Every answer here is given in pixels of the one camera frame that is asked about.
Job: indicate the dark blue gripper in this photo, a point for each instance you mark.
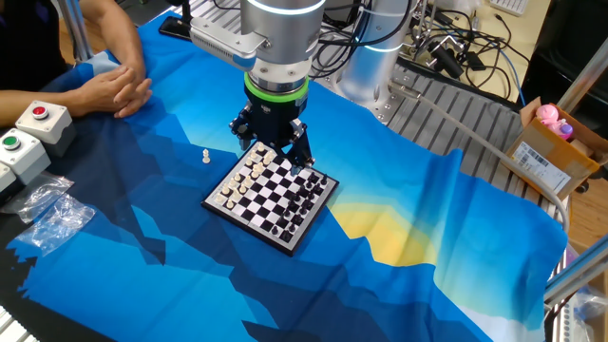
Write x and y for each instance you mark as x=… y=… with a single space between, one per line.
x=275 y=121

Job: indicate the black white magnetic chessboard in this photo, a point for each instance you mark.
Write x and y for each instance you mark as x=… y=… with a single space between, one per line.
x=271 y=204

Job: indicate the white chess piece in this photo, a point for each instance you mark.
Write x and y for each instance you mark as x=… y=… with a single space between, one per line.
x=254 y=154
x=248 y=161
x=231 y=183
x=225 y=190
x=237 y=176
x=205 y=156
x=260 y=146
x=219 y=198

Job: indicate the person's left forearm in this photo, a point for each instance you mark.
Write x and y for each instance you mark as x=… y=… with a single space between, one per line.
x=114 y=33

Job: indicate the person's right forearm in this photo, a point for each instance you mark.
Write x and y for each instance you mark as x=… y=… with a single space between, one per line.
x=33 y=100

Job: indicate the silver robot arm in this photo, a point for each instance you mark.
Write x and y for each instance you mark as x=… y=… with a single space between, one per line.
x=285 y=47

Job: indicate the person's left hand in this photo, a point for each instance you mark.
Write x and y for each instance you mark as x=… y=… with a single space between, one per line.
x=140 y=92

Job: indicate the person's right hand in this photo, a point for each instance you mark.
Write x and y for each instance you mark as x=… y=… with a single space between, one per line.
x=100 y=92

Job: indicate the black chess piece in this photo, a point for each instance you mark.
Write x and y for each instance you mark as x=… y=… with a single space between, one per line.
x=286 y=236
x=291 y=228
x=312 y=196
x=317 y=189
x=307 y=204
x=323 y=181
x=296 y=221
x=302 y=213

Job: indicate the blue mountain print tablecloth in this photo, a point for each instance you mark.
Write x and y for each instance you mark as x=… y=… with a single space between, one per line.
x=404 y=157

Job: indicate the black smartphone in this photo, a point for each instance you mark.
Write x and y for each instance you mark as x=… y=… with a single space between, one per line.
x=173 y=28

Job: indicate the black cylindrical device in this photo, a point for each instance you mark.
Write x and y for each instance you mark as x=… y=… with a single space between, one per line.
x=446 y=59

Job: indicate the white box with red button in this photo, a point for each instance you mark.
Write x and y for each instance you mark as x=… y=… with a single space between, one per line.
x=47 y=128

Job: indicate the clear plastic bag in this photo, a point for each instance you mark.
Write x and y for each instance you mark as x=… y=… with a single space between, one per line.
x=57 y=225
x=38 y=197

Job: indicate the white box with green button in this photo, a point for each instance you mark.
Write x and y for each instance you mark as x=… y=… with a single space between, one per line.
x=26 y=159

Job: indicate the person in black shirt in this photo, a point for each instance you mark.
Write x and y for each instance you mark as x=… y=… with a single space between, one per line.
x=28 y=43

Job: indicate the white keyboard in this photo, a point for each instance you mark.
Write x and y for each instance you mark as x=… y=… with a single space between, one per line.
x=510 y=5

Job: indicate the pink pig toy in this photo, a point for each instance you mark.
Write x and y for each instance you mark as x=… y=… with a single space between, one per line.
x=547 y=114

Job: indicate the brown cardboard box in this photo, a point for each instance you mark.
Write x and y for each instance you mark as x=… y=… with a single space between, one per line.
x=556 y=152

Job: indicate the pink toy with purple cap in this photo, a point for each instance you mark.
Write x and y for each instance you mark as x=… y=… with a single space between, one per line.
x=565 y=129

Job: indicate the large black object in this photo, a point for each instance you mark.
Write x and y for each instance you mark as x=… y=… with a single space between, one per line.
x=560 y=28

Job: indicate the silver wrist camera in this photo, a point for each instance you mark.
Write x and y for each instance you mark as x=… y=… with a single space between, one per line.
x=223 y=45

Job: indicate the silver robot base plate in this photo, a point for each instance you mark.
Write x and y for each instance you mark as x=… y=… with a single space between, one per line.
x=394 y=111

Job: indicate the aluminium frame beam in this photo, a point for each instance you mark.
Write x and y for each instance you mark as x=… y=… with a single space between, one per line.
x=579 y=273

